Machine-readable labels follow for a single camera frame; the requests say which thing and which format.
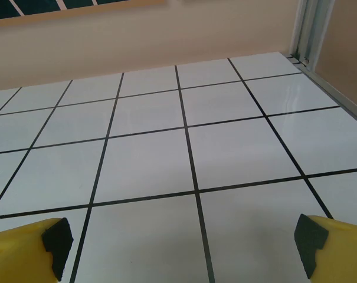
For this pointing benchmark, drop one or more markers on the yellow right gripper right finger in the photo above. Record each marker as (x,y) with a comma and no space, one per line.
(340,253)

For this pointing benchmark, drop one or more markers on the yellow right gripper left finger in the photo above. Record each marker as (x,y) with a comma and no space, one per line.
(16,253)

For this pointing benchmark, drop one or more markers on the pink flowers art panel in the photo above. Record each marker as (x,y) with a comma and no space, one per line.
(4,9)

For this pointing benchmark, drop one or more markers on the aluminium table side rail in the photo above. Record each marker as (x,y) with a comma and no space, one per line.
(328,88)

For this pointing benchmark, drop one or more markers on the aluminium frame post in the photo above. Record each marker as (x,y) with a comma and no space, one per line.
(311,29)

